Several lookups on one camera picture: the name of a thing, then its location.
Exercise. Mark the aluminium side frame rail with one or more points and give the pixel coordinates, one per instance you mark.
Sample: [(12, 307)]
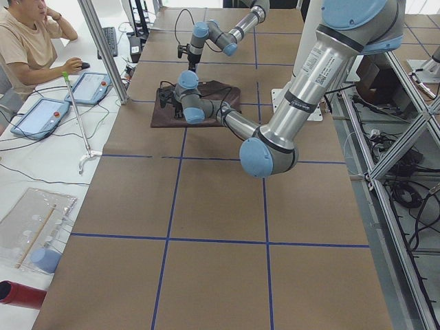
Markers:
[(389, 108)]

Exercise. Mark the person's hand on mouse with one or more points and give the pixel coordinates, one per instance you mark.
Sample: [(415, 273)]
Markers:
[(73, 65)]

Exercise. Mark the wooden stick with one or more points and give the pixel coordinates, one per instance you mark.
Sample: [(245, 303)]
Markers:
[(35, 237)]

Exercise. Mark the clear plastic bag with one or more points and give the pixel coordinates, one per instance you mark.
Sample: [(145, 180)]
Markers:
[(24, 219)]

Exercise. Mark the person in beige shirt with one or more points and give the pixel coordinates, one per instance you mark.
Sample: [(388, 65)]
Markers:
[(27, 51)]

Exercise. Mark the far blue teach pendant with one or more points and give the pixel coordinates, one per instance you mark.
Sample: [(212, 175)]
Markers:
[(90, 88)]

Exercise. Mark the near blue teach pendant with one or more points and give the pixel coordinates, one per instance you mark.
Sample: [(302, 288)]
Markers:
[(42, 119)]

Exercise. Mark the aluminium frame post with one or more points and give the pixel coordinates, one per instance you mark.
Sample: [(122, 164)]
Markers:
[(100, 41)]

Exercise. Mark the black keyboard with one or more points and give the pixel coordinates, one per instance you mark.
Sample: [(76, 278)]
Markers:
[(111, 39)]

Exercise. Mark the brown t-shirt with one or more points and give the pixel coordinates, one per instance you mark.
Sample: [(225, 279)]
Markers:
[(201, 106)]

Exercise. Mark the green handled reacher stick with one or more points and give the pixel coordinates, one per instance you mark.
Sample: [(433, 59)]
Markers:
[(90, 154)]

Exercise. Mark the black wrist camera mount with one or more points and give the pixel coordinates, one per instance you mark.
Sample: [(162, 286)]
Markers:
[(166, 97), (182, 50)]

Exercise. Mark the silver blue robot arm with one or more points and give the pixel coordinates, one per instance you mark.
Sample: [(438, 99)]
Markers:
[(346, 30), (227, 42)]

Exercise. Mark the blue teach pendant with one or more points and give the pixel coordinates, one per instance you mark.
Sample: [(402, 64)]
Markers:
[(90, 88), (42, 119)]

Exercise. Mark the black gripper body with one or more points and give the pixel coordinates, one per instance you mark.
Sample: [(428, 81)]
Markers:
[(178, 108), (193, 60)]

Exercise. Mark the red cylinder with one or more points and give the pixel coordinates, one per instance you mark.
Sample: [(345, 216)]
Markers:
[(20, 295)]

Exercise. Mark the blue plastic cup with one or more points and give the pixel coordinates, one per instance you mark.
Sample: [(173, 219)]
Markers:
[(46, 259)]

